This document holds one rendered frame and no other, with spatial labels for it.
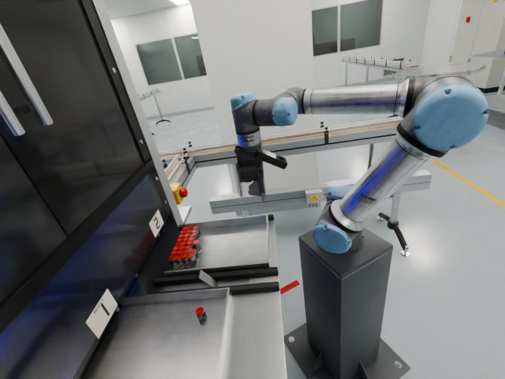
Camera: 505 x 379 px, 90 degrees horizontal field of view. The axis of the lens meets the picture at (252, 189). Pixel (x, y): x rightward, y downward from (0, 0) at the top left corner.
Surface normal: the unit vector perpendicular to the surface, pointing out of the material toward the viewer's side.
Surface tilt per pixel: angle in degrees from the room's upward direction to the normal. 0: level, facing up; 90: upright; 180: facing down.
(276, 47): 90
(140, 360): 0
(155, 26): 90
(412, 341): 0
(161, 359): 0
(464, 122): 84
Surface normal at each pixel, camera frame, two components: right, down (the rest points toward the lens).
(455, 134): -0.42, 0.40
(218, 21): -0.03, 0.48
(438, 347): -0.16, -0.87
